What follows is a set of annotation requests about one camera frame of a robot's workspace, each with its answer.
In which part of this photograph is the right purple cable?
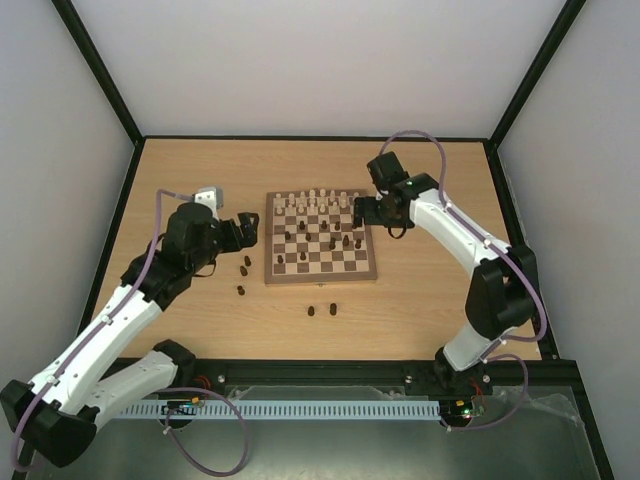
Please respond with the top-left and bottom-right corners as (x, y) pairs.
(377, 130), (549, 432)

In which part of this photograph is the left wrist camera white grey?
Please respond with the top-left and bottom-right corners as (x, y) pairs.
(194, 186), (224, 211)

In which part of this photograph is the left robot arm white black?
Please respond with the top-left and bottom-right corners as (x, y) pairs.
(1, 201), (259, 472)

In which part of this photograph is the black aluminium rail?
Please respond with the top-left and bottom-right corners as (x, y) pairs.
(194, 359), (581, 390)

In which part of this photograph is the wooden chess board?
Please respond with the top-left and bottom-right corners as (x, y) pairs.
(264, 188), (378, 286)

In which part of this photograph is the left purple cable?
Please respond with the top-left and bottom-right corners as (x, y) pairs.
(10, 188), (250, 474)

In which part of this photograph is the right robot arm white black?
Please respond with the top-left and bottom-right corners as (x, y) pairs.
(353, 152), (547, 392)

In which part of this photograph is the purple cable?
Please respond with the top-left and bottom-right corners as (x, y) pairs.
(10, 188), (250, 474)
(377, 130), (549, 432)

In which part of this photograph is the white slotted cable duct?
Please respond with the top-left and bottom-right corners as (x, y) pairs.
(118, 399), (441, 421)

